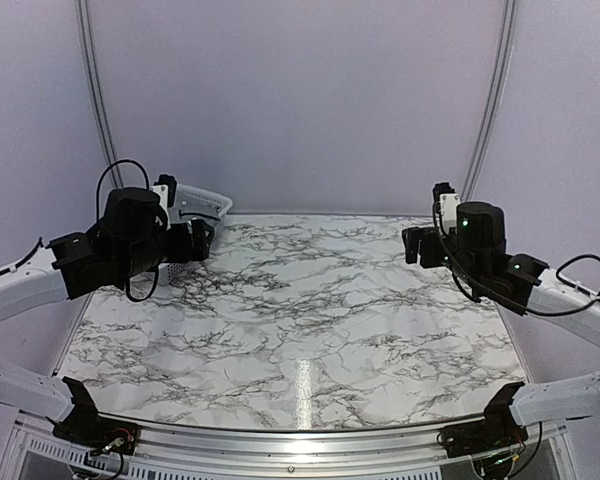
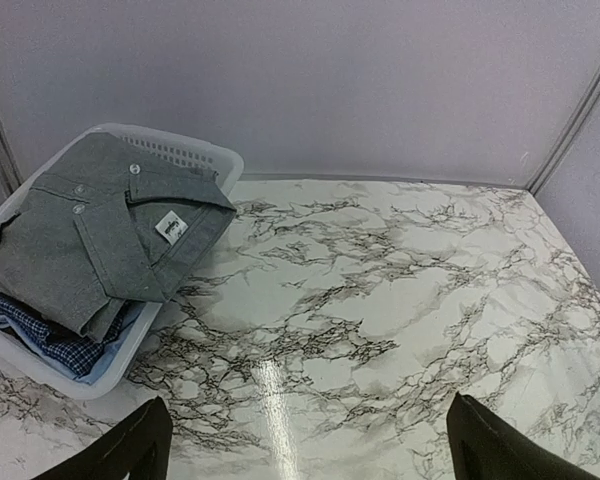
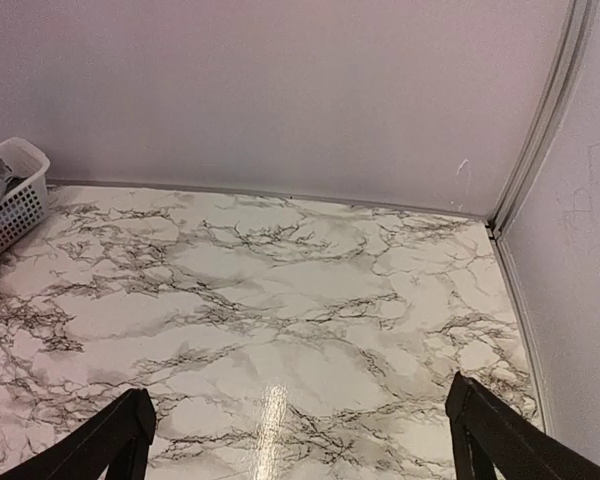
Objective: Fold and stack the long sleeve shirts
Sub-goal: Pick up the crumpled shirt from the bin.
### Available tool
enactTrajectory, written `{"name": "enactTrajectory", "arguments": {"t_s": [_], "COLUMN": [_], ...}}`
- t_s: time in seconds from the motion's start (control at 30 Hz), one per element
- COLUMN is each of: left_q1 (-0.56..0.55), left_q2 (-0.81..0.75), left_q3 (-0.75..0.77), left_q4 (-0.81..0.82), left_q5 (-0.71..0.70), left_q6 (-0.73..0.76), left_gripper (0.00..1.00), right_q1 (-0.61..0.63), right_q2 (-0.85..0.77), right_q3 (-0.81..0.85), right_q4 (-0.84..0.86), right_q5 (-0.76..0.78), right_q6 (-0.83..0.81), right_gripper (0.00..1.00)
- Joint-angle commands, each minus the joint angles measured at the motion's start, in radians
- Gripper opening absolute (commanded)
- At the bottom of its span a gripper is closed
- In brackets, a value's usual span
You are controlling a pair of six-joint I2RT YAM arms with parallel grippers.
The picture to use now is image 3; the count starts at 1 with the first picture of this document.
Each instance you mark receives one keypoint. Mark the white plastic laundry basket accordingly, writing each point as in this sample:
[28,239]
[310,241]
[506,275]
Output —
[27,205]

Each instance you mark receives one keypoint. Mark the aluminium corner post right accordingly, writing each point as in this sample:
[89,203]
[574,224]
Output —
[552,105]

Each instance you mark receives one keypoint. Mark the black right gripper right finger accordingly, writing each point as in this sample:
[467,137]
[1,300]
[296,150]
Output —
[491,440]

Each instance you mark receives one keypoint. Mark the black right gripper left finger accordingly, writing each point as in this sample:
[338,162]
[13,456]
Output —
[113,444]

